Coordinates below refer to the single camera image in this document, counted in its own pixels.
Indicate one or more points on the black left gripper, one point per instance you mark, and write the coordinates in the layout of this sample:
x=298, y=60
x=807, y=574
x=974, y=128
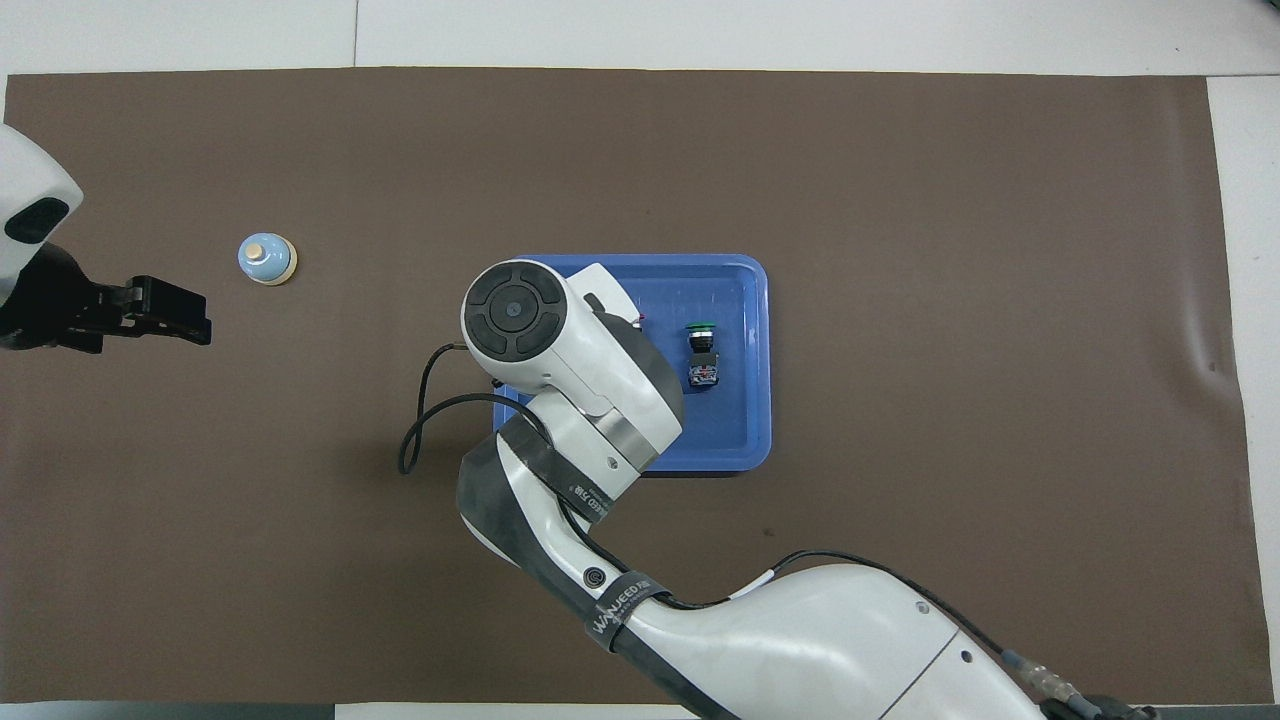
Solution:
x=165, y=312

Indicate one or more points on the green mushroom push button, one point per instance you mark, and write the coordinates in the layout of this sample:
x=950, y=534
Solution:
x=703, y=365

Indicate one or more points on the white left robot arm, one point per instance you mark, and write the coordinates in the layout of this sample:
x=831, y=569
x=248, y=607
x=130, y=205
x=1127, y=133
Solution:
x=30, y=180

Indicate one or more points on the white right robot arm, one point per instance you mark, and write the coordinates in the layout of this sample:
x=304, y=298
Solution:
x=800, y=640

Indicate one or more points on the light blue desk bell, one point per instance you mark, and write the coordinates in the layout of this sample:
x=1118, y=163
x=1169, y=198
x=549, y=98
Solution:
x=266, y=260

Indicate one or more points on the blue plastic tray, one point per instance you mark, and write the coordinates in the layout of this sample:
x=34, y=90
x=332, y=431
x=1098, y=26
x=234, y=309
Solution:
x=735, y=420

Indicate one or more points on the brown table mat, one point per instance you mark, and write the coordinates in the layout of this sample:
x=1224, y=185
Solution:
x=300, y=580

